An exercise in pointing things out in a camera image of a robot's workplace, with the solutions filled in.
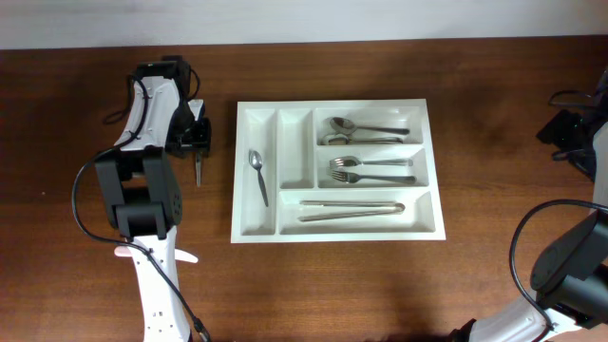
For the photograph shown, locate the small steel spoon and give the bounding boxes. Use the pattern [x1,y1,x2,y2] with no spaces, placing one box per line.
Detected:
[249,150,269,207]
[195,152,202,187]

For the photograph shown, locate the white plastic knife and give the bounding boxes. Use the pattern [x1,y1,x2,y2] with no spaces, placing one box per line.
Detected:
[114,246,199,263]

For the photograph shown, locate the steel fork nearer tray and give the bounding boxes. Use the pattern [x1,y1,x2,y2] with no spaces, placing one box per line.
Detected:
[329,156,413,168]

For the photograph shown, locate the steel fork farther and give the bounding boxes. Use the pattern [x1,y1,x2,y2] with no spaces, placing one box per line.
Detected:
[330,170,417,184]

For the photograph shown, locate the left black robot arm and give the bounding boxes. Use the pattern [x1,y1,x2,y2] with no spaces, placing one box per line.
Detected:
[94,56,212,341]

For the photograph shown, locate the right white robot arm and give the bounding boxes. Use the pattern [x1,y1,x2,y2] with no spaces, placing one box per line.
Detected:
[448,76,607,342]

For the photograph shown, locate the white plastic cutlery tray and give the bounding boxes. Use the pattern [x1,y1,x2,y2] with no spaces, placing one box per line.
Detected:
[231,99,446,243]

